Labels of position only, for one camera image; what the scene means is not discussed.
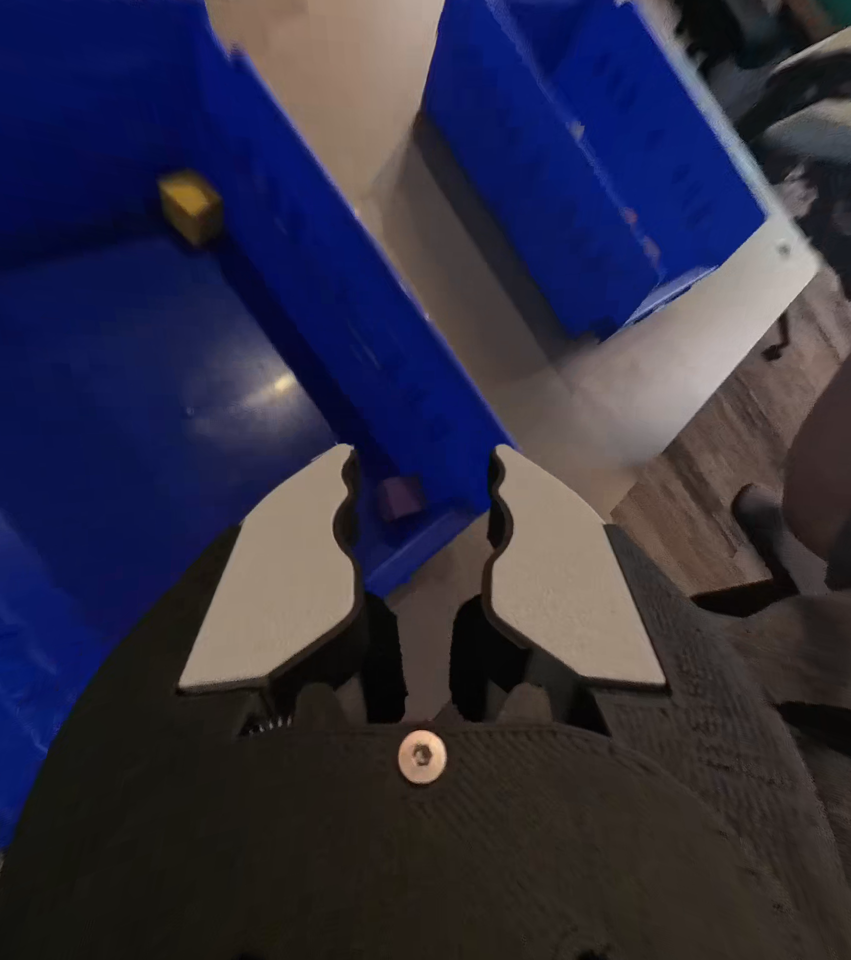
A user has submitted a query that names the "blue plastic bin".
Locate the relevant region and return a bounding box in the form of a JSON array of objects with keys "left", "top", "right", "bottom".
[
  {"left": 421, "top": 0, "right": 768, "bottom": 342},
  {"left": 0, "top": 0, "right": 517, "bottom": 852}
]

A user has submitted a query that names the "black office chair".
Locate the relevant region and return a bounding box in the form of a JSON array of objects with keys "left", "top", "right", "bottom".
[{"left": 684, "top": 0, "right": 851, "bottom": 361}]

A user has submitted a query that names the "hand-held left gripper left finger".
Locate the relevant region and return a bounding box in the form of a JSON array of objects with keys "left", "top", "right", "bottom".
[{"left": 178, "top": 444, "right": 364, "bottom": 693}]

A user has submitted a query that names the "yellow cube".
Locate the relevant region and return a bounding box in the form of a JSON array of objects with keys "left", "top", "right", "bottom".
[{"left": 157, "top": 170, "right": 224, "bottom": 247}]

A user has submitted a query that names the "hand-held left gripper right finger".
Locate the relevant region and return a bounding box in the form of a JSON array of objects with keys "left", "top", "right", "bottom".
[{"left": 481, "top": 444, "right": 667, "bottom": 690}]

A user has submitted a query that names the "purple cube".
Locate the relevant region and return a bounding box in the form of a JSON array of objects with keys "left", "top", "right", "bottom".
[{"left": 376, "top": 474, "right": 425, "bottom": 522}]

